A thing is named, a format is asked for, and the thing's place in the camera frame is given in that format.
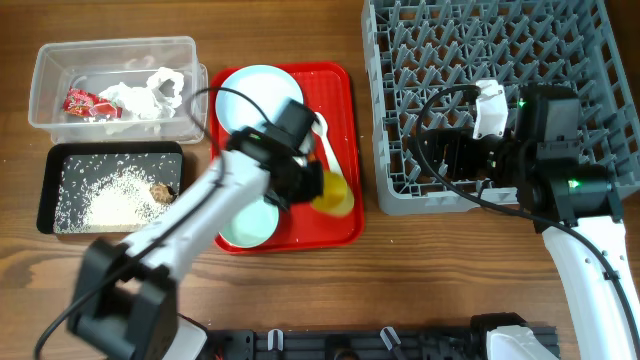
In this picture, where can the black tray bin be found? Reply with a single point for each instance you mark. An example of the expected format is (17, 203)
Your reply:
(58, 153)

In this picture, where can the yellow cup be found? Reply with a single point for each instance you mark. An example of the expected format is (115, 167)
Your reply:
(337, 198)

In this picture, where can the white rice pile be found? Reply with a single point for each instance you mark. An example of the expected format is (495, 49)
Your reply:
(102, 193)

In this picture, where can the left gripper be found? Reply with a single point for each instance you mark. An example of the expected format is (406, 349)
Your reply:
(316, 171)

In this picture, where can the grey dishwasher rack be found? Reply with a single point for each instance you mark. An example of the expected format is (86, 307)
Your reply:
(413, 49)

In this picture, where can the brown food scrap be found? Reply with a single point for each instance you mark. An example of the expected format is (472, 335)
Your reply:
(162, 193)

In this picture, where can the white napkin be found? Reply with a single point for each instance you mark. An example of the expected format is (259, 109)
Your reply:
(157, 100)

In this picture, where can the white plastic spoon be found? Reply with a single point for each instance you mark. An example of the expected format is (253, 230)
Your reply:
(320, 128)

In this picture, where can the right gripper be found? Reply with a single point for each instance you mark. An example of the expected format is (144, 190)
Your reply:
(455, 154)

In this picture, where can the red serving tray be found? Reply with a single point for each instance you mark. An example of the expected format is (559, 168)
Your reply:
(326, 88)

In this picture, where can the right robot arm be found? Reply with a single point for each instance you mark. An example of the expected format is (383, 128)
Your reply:
(535, 173)

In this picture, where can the green bowl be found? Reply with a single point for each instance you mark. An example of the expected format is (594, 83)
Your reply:
(252, 226)

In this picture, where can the red snack wrapper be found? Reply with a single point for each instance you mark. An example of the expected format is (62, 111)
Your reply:
(84, 104)

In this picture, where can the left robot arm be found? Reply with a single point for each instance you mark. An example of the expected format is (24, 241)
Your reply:
(125, 300)

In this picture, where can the clear plastic bin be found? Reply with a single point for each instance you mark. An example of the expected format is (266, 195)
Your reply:
(94, 66)

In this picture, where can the light blue plate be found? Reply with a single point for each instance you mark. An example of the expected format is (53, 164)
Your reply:
(254, 93)

